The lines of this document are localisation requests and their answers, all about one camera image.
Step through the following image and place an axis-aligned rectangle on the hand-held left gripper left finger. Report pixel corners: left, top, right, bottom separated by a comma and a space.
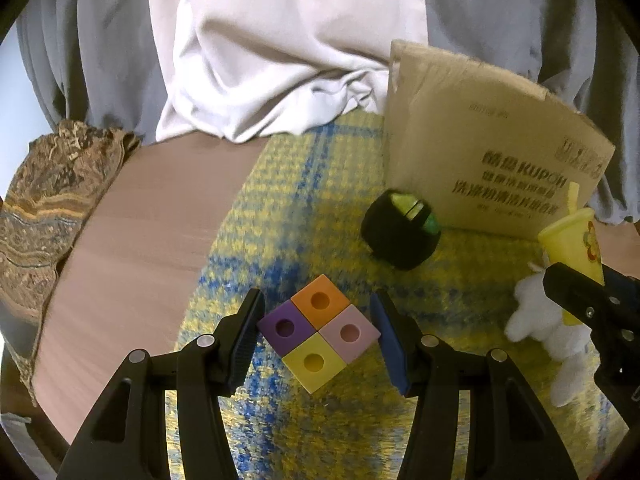
59, 287, 266, 480

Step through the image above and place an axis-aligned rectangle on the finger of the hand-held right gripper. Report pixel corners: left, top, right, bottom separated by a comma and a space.
544, 262, 640, 411
602, 267, 640, 319

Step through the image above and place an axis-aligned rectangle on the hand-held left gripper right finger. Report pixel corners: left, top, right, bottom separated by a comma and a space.
369, 291, 581, 480

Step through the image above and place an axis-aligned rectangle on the yellow toy cup with flower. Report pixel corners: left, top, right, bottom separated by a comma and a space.
538, 182, 607, 327

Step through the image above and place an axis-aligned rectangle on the four-coloured block cube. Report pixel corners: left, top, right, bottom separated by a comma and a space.
257, 274, 381, 395

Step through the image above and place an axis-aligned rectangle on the brown cardboard box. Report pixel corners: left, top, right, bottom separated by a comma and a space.
384, 39, 617, 240

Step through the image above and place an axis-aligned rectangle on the white plush bear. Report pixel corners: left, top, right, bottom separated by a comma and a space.
504, 262, 601, 407

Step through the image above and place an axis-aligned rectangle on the black ball with green window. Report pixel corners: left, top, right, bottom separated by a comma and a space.
361, 189, 443, 272

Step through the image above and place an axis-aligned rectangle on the yellow and blue plaid mat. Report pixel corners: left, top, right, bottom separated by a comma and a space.
165, 110, 631, 480

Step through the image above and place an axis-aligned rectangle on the brown paisley cloth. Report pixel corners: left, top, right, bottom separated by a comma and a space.
0, 119, 142, 406

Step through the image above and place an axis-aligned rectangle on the pale pink cloth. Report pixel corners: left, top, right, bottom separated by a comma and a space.
145, 0, 431, 144

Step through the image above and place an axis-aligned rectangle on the grey curtain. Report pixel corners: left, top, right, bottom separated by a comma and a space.
15, 0, 640, 226

